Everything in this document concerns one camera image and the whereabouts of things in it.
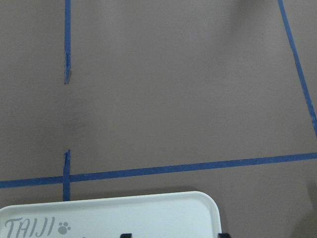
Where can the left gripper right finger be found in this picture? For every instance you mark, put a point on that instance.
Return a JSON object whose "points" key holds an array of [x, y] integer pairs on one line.
{"points": [[223, 235]]}

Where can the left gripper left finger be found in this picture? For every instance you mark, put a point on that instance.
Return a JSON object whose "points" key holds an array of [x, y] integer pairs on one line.
{"points": [[127, 235]]}

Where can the white bear tray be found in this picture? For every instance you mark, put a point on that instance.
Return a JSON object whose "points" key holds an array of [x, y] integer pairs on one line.
{"points": [[189, 214]]}

